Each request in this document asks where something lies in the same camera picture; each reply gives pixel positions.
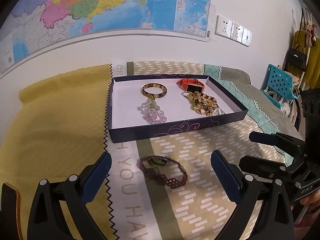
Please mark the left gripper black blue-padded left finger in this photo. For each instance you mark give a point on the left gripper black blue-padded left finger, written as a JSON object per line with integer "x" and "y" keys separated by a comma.
{"x": 46, "y": 218}

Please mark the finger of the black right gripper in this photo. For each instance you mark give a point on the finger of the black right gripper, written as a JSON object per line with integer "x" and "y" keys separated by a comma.
{"x": 271, "y": 169}

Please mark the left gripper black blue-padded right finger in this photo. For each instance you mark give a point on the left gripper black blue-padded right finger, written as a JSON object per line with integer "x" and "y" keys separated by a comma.
{"x": 275, "y": 219}

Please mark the green jade pendant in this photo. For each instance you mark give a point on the green jade pendant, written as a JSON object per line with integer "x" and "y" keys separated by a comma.
{"x": 151, "y": 102}

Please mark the navy jewelry box tray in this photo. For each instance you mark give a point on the navy jewelry box tray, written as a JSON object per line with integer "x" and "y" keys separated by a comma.
{"x": 125, "y": 120}

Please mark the person's right hand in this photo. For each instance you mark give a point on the person's right hand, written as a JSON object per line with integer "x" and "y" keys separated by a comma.
{"x": 312, "y": 201}

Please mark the teal grey quilt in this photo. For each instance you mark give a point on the teal grey quilt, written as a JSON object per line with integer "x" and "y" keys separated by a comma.
{"x": 232, "y": 140}

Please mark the patterned beige bed sheet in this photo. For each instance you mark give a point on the patterned beige bed sheet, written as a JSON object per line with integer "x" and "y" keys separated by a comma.
{"x": 159, "y": 188}

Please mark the blue plastic chair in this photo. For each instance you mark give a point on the blue plastic chair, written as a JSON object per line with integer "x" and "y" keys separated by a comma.
{"x": 279, "y": 86}

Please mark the yellow bed blanket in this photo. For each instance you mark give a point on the yellow bed blanket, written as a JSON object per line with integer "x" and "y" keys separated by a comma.
{"x": 58, "y": 131}

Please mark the orange smart watch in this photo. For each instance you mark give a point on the orange smart watch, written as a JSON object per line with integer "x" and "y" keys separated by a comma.
{"x": 191, "y": 85}

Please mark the black handbag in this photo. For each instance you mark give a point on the black handbag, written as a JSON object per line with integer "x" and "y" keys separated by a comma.
{"x": 296, "y": 58}

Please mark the gold tortoise bangle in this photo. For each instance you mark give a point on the gold tortoise bangle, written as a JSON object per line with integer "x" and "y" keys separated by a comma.
{"x": 155, "y": 90}

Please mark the mustard yellow coat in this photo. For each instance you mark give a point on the mustard yellow coat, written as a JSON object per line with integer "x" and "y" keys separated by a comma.
{"x": 311, "y": 76}

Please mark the white coat rack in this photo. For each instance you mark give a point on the white coat rack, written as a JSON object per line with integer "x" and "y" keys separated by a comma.
{"x": 310, "y": 35}

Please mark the white wall socket panel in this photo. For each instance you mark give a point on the white wall socket panel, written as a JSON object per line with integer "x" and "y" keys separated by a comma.
{"x": 232, "y": 31}

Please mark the colourful wall map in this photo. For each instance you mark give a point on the colourful wall map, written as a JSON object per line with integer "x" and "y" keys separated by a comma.
{"x": 36, "y": 24}

